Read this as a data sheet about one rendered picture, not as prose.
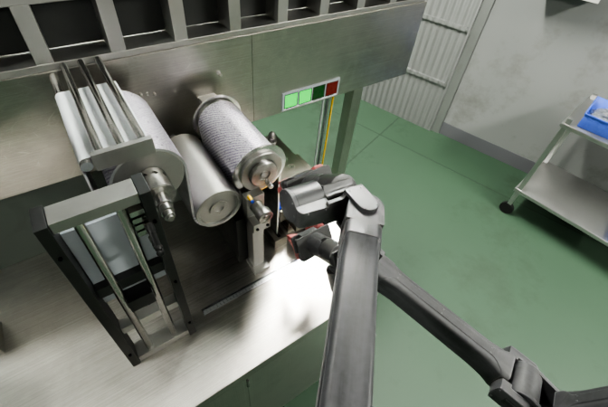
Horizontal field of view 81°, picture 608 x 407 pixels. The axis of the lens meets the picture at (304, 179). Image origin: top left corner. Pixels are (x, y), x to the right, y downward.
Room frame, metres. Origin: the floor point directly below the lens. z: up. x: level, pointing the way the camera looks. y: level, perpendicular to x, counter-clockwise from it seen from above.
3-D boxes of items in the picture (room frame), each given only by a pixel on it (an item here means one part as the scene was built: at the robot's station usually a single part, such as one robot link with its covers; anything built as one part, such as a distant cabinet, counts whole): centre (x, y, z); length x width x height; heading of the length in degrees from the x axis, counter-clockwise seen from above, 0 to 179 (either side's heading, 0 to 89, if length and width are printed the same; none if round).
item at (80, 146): (0.56, 0.47, 1.17); 0.34 x 0.05 x 0.54; 39
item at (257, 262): (0.59, 0.11, 1.05); 0.06 x 0.05 x 0.31; 39
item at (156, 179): (0.47, 0.29, 1.33); 0.06 x 0.06 x 0.06; 39
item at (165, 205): (0.42, 0.25, 1.33); 0.06 x 0.03 x 0.03; 39
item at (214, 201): (0.66, 0.28, 1.17); 0.26 x 0.12 x 0.12; 39
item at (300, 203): (0.39, -0.04, 1.42); 0.12 x 0.12 x 0.09; 35
